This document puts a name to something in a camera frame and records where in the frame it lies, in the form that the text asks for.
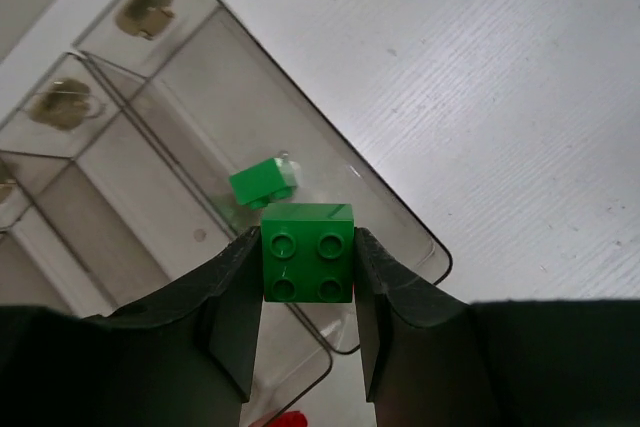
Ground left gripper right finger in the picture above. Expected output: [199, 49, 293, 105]
[354, 228, 639, 426]

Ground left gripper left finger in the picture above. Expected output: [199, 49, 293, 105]
[1, 228, 263, 426]

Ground red round lego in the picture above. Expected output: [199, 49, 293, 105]
[269, 411, 308, 427]

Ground green lego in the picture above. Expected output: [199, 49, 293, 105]
[260, 203, 355, 304]
[229, 157, 298, 210]

